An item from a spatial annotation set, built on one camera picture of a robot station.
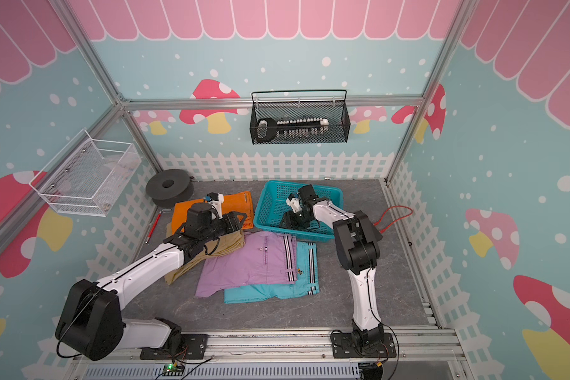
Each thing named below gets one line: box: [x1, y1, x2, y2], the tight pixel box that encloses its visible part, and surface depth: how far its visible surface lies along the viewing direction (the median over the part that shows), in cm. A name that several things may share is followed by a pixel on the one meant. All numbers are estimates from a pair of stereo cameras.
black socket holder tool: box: [256, 117, 330, 144], surface depth 91 cm
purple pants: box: [194, 231, 298, 298], surface depth 91 cm
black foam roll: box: [145, 169, 194, 208], surface depth 114 cm
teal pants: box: [223, 240, 320, 304], surface depth 85 cm
